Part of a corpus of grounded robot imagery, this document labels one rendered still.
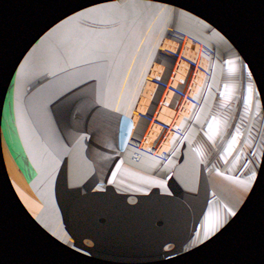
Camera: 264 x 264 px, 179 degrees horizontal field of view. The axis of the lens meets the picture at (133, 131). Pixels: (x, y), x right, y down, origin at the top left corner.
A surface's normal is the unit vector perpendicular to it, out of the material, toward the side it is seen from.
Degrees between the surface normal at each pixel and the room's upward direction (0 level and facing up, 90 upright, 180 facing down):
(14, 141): 0
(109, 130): 87
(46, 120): 0
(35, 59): 0
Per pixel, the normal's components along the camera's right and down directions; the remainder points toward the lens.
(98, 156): 0.16, -0.02
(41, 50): 0.91, 0.41
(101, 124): -0.07, -0.07
